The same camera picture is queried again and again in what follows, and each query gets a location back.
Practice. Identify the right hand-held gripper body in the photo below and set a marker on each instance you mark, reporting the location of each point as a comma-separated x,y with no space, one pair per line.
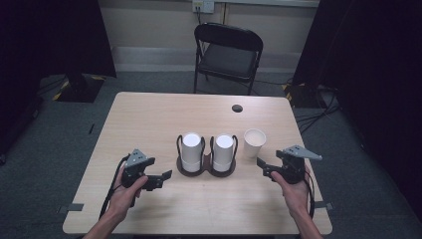
293,169

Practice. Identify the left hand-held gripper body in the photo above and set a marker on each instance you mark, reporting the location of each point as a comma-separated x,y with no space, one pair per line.
134,172

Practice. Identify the white paper cup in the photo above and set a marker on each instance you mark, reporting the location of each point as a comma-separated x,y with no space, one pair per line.
253,142

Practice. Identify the dark brown double cup holder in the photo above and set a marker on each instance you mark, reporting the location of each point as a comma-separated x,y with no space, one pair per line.
207,167

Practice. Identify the person's right hand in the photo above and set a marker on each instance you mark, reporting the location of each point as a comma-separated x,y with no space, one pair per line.
295,195

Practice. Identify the person's left hand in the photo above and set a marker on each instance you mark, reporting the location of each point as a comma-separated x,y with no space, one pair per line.
124,199

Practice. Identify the grey tape strip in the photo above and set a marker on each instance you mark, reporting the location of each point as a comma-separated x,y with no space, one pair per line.
71,207
326,205

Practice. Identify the black stand base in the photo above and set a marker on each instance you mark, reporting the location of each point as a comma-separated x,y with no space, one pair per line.
300,96
81,88

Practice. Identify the black folding chair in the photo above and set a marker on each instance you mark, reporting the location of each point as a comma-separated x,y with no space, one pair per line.
229,56

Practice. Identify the dark curtain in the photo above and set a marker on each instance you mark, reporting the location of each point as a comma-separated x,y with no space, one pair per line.
49,40
375,83

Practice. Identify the white wall socket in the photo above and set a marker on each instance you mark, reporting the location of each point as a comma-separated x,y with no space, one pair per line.
203,6

